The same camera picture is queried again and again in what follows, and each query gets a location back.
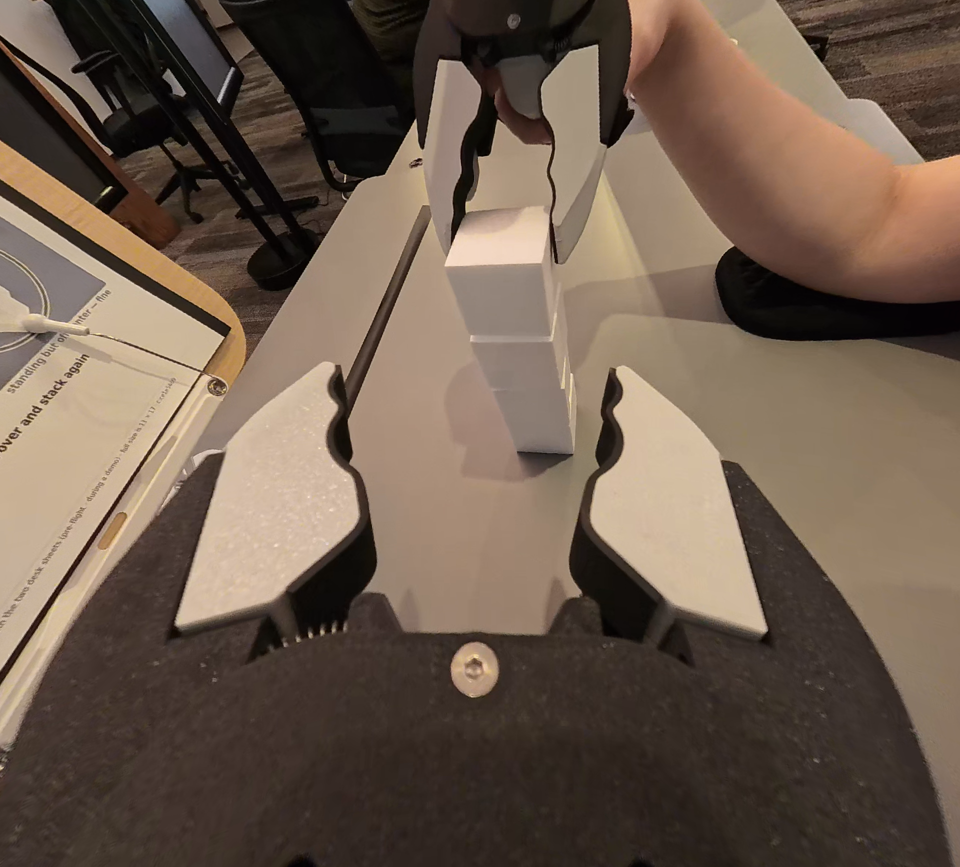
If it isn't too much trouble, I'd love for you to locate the person's right forearm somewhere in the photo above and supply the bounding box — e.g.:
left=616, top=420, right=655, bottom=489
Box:
left=622, top=0, right=960, bottom=302

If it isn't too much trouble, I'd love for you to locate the wooden board document stand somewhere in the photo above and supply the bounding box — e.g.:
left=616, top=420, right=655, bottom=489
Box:
left=0, top=42, right=247, bottom=756

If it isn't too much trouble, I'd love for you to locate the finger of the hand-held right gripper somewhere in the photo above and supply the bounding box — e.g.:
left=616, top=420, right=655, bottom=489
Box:
left=423, top=57, right=496, bottom=249
left=540, top=45, right=610, bottom=262

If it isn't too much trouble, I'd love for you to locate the black wrist rest pad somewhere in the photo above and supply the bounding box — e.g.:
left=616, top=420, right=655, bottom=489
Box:
left=714, top=244, right=960, bottom=342

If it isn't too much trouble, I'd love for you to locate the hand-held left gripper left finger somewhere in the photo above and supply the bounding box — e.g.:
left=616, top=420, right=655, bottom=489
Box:
left=174, top=362, right=378, bottom=639

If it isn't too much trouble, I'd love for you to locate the white foam cube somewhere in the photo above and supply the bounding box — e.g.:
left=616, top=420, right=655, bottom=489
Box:
left=468, top=304, right=570, bottom=392
left=491, top=372, right=577, bottom=454
left=444, top=207, right=560, bottom=339

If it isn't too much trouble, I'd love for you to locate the printed paper sheet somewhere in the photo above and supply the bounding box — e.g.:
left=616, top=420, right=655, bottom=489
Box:
left=0, top=184, right=230, bottom=688

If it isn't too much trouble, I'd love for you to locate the person's right hand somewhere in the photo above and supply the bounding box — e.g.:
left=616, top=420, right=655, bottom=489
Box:
left=491, top=90, right=555, bottom=147

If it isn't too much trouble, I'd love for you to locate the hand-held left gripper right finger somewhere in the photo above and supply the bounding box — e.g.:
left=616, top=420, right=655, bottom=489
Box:
left=570, top=366, right=770, bottom=643

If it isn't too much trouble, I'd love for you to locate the black display floor stand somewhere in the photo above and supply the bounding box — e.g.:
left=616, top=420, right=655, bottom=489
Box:
left=15, top=0, right=324, bottom=291

